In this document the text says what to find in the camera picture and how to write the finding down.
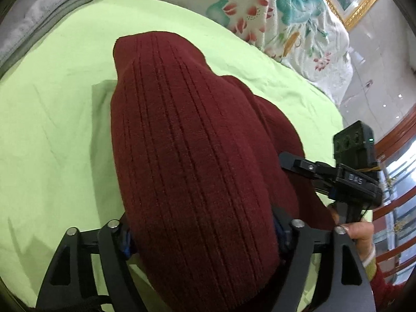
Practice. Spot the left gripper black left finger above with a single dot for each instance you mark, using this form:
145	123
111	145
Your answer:
127	243

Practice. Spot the person's right hand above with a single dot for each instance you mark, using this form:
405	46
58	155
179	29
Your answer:
361	232

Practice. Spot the white floral quilt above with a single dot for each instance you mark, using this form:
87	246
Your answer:
304	35

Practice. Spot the folded grey blanket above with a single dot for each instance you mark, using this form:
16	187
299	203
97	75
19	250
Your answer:
27	22

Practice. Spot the light green bed sheet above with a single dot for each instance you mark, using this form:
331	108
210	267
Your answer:
57	168

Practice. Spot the dark red knit sweater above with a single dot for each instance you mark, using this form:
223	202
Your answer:
196	157

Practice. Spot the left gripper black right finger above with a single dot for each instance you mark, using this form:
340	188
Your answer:
283	230

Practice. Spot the red wooden bed frame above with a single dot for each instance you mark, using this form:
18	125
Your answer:
394	221

